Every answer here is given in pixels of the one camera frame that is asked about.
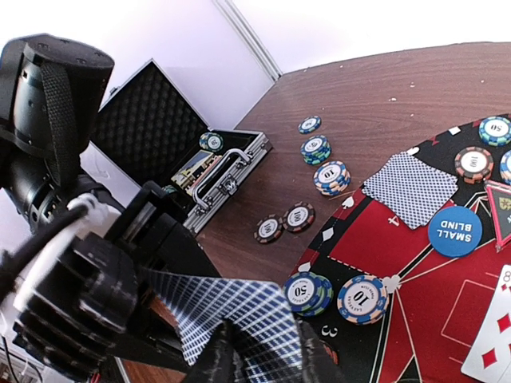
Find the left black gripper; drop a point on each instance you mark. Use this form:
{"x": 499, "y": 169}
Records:
{"x": 92, "y": 302}

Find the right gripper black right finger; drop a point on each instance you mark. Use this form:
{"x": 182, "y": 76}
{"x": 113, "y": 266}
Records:
{"x": 317, "y": 365}

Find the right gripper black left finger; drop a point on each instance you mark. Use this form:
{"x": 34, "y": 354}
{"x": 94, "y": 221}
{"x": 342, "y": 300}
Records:
{"x": 219, "y": 360}

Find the green chips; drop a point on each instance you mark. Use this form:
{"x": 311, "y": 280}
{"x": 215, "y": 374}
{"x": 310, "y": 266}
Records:
{"x": 308, "y": 294}
{"x": 495, "y": 131}

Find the white chips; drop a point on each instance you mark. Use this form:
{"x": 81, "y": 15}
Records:
{"x": 362, "y": 300}
{"x": 505, "y": 167}

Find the red black chip stack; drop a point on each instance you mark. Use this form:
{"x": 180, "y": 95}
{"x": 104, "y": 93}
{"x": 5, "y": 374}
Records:
{"x": 269, "y": 229}

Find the single red black chip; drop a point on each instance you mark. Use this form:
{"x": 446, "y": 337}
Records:
{"x": 299, "y": 217}

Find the eight of diamonds card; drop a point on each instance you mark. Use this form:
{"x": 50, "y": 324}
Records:
{"x": 489, "y": 357}

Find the blue small blind button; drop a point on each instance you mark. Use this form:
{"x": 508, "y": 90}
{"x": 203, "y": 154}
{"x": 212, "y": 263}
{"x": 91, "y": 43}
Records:
{"x": 455, "y": 232}

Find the green white chip stack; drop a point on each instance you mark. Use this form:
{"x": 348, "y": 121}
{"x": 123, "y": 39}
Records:
{"x": 315, "y": 150}

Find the triangular all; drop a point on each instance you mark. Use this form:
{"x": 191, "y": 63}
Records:
{"x": 499, "y": 201}

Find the red black chips seat five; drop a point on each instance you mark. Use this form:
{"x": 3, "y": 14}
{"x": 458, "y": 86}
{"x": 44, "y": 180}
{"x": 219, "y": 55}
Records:
{"x": 474, "y": 165}

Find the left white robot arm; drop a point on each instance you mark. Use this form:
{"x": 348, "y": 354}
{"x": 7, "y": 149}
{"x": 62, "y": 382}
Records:
{"x": 93, "y": 179}

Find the round red black poker mat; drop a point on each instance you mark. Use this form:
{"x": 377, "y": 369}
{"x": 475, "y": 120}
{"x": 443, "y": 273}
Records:
{"x": 436, "y": 304}

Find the black gold card box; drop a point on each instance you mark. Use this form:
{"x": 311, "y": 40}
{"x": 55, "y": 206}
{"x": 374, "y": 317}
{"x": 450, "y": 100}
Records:
{"x": 193, "y": 170}

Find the aluminium poker case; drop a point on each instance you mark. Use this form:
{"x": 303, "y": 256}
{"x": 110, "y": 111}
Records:
{"x": 149, "y": 130}

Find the green chip inside case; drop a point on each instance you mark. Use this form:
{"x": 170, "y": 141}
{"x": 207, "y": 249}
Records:
{"x": 211, "y": 141}

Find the single green chip on table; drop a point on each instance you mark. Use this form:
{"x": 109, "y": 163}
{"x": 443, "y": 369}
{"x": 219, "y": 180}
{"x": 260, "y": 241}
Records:
{"x": 309, "y": 124}

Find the left aluminium frame post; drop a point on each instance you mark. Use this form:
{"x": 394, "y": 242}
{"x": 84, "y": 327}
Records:
{"x": 249, "y": 37}

